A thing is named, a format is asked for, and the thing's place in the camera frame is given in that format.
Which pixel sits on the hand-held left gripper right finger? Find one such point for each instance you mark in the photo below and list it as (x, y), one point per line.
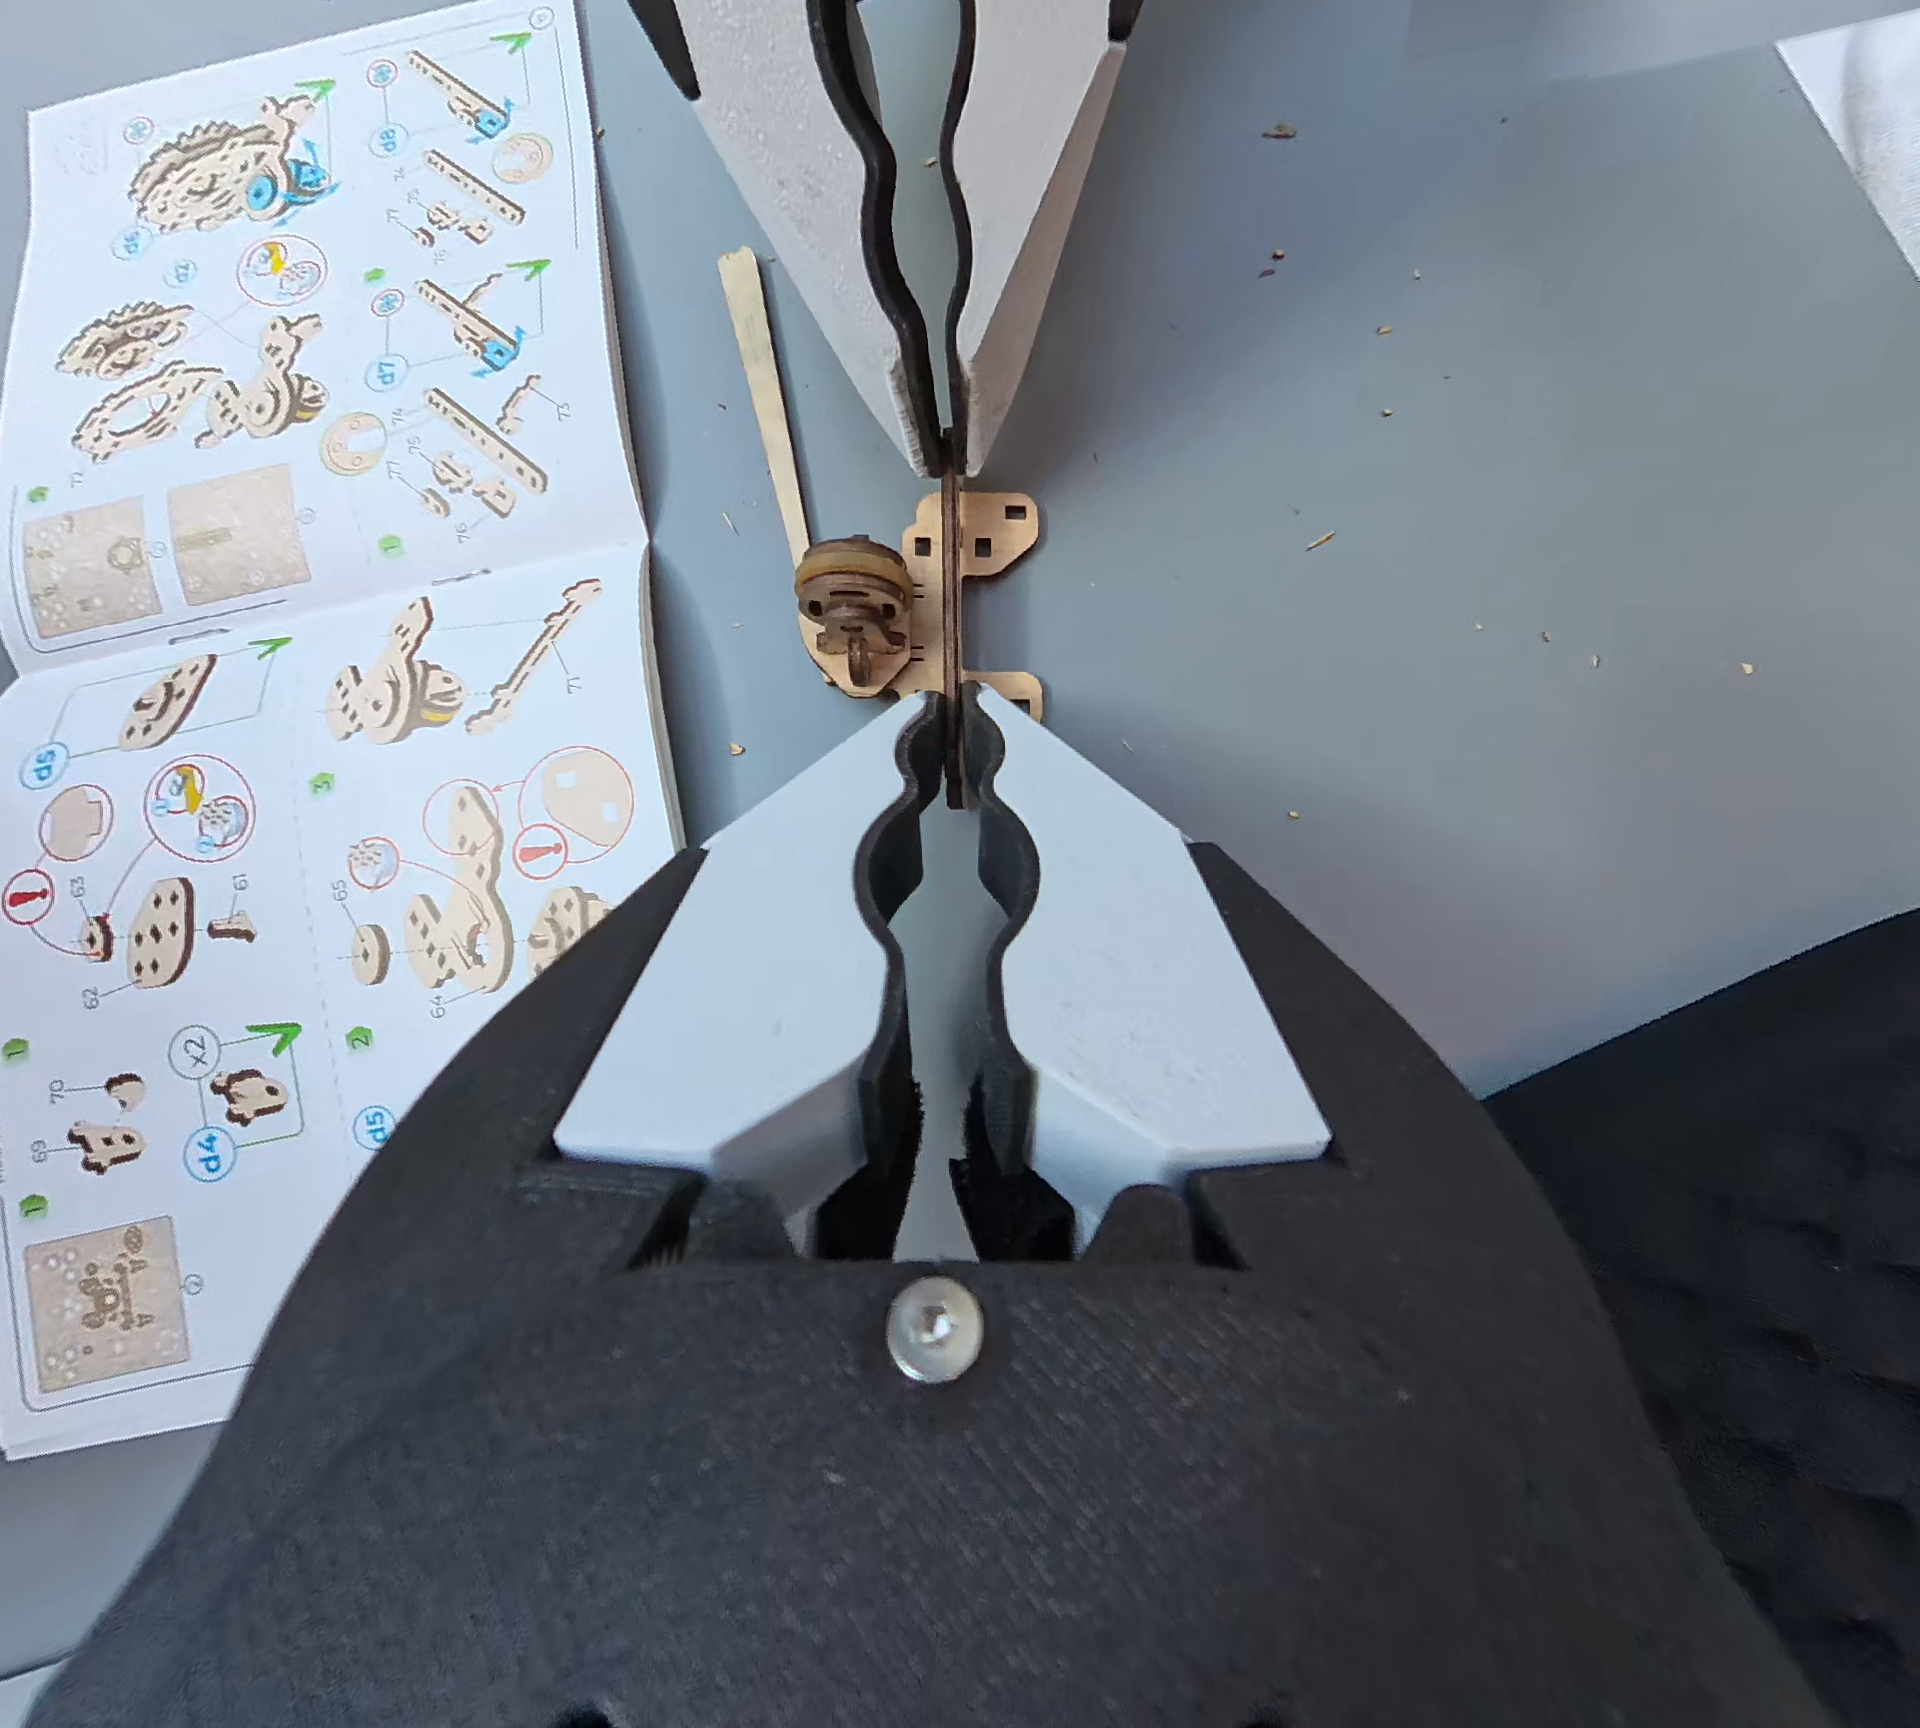
(1154, 1009)

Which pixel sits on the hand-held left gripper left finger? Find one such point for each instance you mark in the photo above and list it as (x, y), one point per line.
(721, 1009)

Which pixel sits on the wooden model base with hub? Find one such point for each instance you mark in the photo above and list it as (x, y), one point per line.
(855, 589)

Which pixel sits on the flat wooden stick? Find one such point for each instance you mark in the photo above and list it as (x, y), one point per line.
(758, 363)

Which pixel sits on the assembly instruction booklet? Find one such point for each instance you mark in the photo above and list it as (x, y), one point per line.
(345, 842)

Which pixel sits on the black quilted cushion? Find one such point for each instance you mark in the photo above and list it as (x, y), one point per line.
(1724, 1233)

